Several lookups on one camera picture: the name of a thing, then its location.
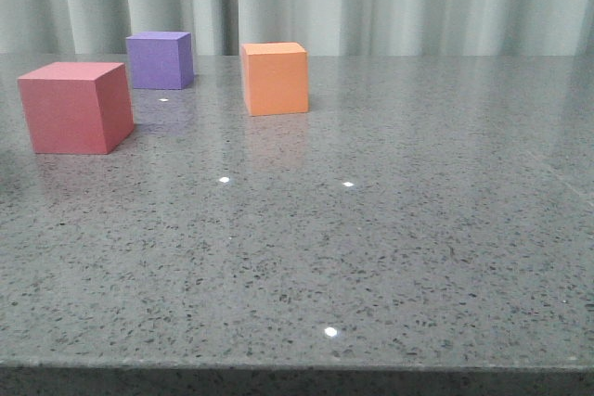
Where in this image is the orange foam cube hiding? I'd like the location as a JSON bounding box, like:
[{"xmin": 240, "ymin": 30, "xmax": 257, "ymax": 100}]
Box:
[{"xmin": 240, "ymin": 42, "xmax": 309, "ymax": 116}]

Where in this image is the purple foam cube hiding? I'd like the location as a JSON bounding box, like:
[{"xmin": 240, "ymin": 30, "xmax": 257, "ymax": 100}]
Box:
[{"xmin": 126, "ymin": 32, "xmax": 195, "ymax": 90}]

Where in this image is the red foam cube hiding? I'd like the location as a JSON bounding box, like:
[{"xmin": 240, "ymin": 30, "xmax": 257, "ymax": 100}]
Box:
[{"xmin": 18, "ymin": 62, "xmax": 134, "ymax": 154}]

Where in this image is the pale green curtain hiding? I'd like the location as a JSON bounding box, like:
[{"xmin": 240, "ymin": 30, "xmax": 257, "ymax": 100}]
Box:
[{"xmin": 1, "ymin": 0, "xmax": 593, "ymax": 56}]

